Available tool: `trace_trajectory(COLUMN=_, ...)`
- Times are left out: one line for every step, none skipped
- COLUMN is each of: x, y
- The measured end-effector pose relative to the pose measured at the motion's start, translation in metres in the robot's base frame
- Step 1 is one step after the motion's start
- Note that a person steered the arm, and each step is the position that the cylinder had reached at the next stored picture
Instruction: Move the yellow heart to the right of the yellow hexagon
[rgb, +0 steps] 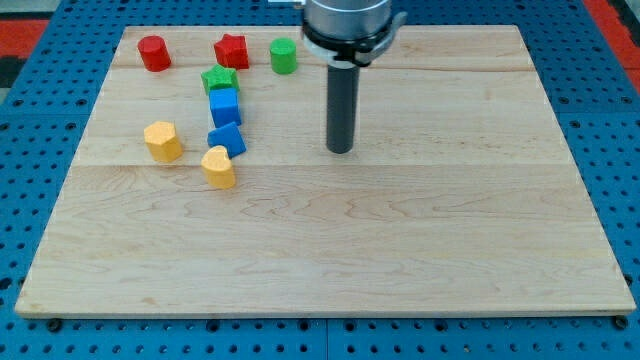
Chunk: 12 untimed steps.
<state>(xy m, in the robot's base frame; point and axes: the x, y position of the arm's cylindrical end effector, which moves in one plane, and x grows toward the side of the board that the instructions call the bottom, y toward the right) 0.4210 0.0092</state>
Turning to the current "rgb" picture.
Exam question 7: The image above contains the red cylinder block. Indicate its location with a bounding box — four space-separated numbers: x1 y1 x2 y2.
137 35 171 72

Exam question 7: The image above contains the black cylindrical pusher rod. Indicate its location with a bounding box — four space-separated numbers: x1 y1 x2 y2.
326 66 360 154

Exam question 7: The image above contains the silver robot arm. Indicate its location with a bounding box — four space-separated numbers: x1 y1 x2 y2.
302 0 408 69

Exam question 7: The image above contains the blue cube block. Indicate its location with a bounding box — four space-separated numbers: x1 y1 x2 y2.
209 87 242 128
207 122 246 158

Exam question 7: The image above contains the green star block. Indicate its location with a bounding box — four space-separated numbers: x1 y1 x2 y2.
200 64 240 95

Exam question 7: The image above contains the yellow hexagon block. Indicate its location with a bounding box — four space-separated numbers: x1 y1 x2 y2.
143 121 183 163

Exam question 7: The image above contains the blue cube block upper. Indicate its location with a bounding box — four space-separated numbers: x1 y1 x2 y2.
209 87 242 128

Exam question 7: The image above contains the wooden board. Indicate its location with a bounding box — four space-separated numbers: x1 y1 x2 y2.
15 25 636 319

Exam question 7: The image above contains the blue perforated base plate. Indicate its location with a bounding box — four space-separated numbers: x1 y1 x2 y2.
1 0 639 359

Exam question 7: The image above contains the yellow heart block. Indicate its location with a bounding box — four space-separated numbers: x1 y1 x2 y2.
201 145 236 189

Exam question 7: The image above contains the green cylinder block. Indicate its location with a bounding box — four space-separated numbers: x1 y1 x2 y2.
269 37 297 75

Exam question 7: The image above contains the blue cube block lower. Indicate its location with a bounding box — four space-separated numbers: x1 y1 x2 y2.
207 122 246 158

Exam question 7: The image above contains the red star block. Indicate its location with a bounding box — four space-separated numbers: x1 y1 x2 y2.
213 33 250 70

